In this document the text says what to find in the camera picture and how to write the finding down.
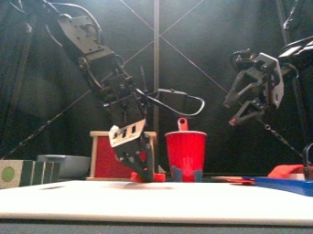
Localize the wooden box red drawer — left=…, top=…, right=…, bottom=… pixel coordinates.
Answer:
left=88, top=131, right=158, bottom=181

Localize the red plastic cup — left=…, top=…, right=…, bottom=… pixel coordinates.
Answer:
left=163, top=130, right=207, bottom=183

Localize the white cutting board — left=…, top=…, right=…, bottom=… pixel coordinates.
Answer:
left=0, top=179, right=313, bottom=227

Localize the red spoon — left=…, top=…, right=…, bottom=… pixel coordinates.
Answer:
left=176, top=117, right=190, bottom=133

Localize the light blue bowl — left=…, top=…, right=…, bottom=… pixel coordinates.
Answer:
left=36, top=154, right=92, bottom=180

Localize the thin diagonal brace cable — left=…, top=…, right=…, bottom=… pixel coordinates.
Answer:
left=119, top=0, right=305, bottom=157
left=0, top=0, right=206, bottom=160

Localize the blue handled dough cutter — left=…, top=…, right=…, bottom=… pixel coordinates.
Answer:
left=242, top=175, right=313, bottom=197

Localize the metal frame pole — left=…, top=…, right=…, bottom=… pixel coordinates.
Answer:
left=151, top=0, right=162, bottom=175

